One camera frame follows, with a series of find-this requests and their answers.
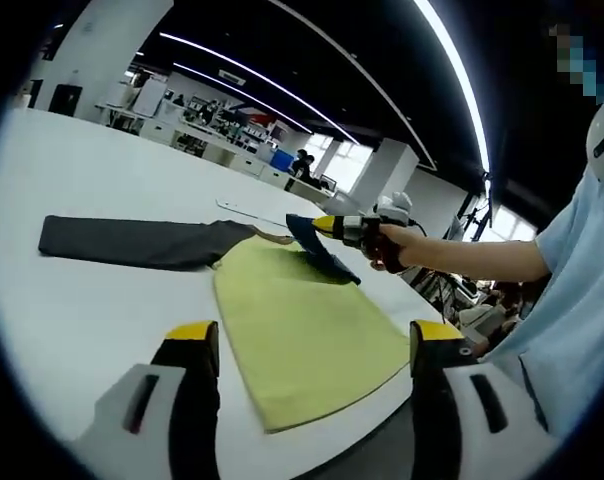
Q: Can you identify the person in light blue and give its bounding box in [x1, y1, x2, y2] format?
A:
[481, 164, 604, 454]

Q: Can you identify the white square pillar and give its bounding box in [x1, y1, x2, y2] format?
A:
[33, 0, 176, 119]

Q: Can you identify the black cabinet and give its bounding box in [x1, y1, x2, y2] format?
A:
[48, 84, 84, 118]

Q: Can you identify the yellow blue black garment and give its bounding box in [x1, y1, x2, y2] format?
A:
[37, 213, 413, 434]

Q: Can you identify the black tripod stand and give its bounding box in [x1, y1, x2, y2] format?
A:
[450, 171, 499, 242]

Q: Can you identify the person's right hand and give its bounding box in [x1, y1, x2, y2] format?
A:
[362, 224, 419, 275]

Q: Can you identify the long ceiling light strip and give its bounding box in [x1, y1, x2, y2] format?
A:
[158, 31, 362, 145]
[173, 61, 314, 135]

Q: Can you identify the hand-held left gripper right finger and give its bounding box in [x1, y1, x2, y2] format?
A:
[409, 319, 559, 480]

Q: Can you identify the long curved ceiling light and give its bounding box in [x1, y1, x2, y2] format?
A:
[413, 0, 492, 172]

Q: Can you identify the white pillar near window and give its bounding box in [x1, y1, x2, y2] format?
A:
[350, 138, 421, 202]

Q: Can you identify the thin line template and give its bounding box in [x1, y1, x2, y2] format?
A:
[215, 198, 291, 230]

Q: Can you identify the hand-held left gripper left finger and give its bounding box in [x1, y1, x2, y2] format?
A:
[76, 321, 221, 480]

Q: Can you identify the long white counter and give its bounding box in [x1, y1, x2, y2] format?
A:
[94, 101, 339, 202]

